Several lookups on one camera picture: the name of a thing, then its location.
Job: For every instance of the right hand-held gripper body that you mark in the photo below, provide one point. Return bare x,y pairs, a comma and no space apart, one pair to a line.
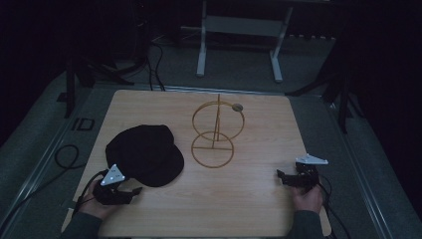
307,174

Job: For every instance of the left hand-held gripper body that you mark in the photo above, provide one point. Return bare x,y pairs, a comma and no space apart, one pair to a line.
111,186

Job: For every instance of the black cap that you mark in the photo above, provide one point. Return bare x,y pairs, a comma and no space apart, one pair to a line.
146,154

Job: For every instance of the person's right hand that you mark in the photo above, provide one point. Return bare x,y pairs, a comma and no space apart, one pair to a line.
307,199

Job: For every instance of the person's left hand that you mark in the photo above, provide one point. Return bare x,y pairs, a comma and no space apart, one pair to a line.
93,207

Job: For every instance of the black tripod stand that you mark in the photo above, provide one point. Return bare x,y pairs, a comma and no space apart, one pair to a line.
335,83
96,66

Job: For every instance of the white metal stand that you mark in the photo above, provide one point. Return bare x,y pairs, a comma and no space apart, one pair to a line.
240,40

